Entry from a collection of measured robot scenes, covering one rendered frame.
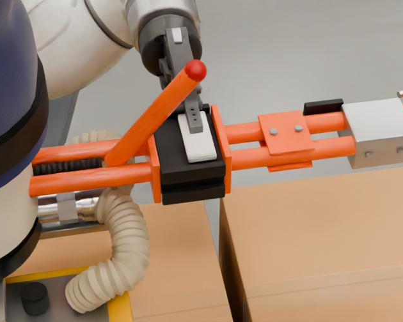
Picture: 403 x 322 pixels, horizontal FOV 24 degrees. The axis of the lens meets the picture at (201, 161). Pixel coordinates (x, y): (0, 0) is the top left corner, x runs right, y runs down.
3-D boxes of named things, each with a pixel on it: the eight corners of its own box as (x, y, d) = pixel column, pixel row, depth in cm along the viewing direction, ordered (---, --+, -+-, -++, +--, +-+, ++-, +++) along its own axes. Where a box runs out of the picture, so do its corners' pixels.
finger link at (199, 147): (204, 115, 102) (204, 110, 102) (216, 160, 98) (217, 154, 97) (177, 118, 102) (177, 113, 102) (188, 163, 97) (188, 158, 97)
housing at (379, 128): (352, 172, 103) (357, 144, 100) (335, 130, 108) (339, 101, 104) (412, 164, 104) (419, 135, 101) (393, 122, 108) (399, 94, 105)
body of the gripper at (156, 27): (197, 5, 112) (212, 53, 106) (197, 59, 118) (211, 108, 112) (135, 12, 111) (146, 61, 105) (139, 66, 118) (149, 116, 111)
